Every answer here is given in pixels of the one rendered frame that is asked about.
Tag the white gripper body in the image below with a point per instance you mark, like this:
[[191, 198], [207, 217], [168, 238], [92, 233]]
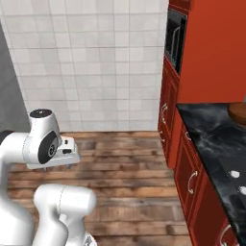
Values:
[[64, 158]]

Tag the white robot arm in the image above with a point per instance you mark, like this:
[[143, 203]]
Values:
[[19, 150]]

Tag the brown wooden bowl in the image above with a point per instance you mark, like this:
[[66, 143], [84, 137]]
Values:
[[238, 113]]

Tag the red base cabinet door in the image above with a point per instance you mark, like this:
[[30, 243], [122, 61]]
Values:
[[185, 192], [205, 221]]

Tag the red tall cabinet door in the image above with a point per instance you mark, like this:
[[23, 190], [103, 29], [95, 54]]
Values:
[[169, 96]]

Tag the red drawer front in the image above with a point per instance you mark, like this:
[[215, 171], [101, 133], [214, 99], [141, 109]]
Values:
[[189, 141]]

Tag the white round knob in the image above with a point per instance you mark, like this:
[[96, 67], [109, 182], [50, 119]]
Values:
[[234, 174], [242, 190]]

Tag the red tall cabinet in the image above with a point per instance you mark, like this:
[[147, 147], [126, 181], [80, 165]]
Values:
[[214, 48]]

